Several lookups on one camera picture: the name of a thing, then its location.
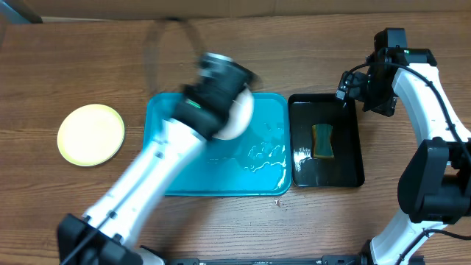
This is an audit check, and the white plate with sauce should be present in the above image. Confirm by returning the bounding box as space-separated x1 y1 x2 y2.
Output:
213 88 255 141

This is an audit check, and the green yellow sponge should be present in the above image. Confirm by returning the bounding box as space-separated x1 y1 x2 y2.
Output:
311 124 334 159

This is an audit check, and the yellow plate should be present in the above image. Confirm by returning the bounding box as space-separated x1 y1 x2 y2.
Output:
57 104 125 167

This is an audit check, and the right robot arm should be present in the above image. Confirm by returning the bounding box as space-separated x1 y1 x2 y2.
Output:
336 28 470 265

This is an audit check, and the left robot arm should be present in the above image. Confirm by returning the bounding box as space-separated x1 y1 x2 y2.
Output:
57 53 257 264

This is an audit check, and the black tray with water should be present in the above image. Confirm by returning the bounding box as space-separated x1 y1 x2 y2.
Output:
288 93 365 188

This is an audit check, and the teal plastic tray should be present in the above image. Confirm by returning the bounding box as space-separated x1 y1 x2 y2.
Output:
166 93 292 197

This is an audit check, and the small debris on table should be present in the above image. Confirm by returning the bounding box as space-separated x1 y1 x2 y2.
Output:
275 197 284 207

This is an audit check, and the dark object top left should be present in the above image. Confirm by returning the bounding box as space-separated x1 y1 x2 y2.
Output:
1 0 43 24

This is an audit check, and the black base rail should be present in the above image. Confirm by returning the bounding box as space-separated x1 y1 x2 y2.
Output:
164 254 372 265

